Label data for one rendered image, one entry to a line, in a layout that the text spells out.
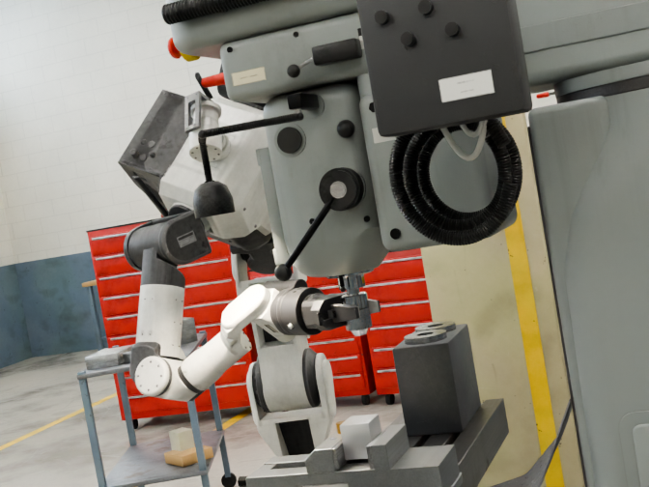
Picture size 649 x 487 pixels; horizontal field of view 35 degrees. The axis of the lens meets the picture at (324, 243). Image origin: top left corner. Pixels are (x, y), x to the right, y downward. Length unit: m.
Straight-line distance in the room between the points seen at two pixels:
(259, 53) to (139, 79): 10.61
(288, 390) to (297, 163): 0.87
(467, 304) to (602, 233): 2.04
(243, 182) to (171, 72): 10.01
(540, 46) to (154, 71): 10.75
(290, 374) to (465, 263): 1.22
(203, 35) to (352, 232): 0.41
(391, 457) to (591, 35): 0.74
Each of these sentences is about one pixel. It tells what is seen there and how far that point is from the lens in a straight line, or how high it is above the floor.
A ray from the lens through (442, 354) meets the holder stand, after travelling 2.10.
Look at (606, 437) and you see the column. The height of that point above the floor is 1.03.
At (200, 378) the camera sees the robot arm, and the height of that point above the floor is 1.14.
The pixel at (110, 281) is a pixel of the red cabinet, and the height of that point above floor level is 1.08.
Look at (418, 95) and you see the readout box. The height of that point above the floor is 1.56.
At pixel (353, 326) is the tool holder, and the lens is 1.79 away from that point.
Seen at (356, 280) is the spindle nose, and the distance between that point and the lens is 1.78.
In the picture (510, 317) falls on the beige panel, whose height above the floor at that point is 0.93.
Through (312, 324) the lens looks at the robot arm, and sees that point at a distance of 1.83.
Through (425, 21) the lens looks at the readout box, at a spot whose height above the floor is 1.65.
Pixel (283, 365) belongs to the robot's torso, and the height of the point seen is 1.06.
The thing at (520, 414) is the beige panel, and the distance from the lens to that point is 3.59.
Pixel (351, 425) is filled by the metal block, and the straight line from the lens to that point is 1.74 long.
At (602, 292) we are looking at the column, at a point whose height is 1.25.
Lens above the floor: 1.46
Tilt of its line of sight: 3 degrees down
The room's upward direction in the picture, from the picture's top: 10 degrees counter-clockwise
